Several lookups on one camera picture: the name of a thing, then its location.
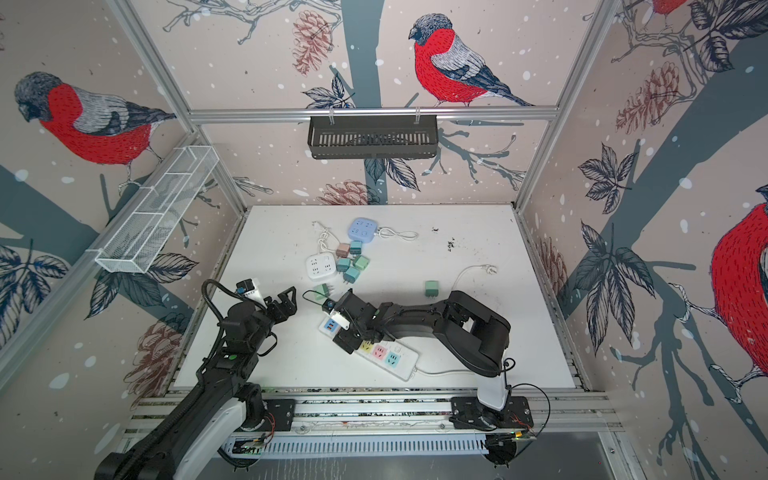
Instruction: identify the long white power strip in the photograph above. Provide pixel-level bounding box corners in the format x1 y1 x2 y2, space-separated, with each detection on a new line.
318 316 419 382

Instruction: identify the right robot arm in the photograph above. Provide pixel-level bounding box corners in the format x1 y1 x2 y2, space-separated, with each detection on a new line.
322 290 511 380

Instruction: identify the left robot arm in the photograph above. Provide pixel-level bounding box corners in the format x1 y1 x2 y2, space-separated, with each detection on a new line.
94 279 297 479

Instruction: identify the light green plug adapter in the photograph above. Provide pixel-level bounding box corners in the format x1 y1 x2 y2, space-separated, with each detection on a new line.
353 255 370 271

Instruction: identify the pink plug adapter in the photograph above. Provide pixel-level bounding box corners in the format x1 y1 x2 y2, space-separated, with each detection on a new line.
335 243 351 258

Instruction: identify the dark teal plug adapter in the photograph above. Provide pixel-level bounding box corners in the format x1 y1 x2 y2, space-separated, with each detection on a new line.
349 240 363 256

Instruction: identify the white square power socket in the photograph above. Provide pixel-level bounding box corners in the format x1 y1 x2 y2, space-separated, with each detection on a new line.
305 252 337 281

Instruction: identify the blue square power socket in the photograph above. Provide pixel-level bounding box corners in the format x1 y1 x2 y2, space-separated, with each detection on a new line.
348 217 378 244

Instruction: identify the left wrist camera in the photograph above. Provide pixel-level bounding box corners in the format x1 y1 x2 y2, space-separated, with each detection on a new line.
236 278 263 302

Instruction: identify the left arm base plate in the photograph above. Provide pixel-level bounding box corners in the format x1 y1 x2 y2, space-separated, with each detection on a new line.
239 399 296 433

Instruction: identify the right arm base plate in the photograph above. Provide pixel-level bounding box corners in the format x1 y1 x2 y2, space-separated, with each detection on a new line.
449 395 534 432

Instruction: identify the white wire mesh shelf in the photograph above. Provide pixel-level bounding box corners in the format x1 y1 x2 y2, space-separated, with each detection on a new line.
95 145 219 273

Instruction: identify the black wall basket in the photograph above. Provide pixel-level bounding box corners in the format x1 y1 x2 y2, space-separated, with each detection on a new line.
307 115 439 160

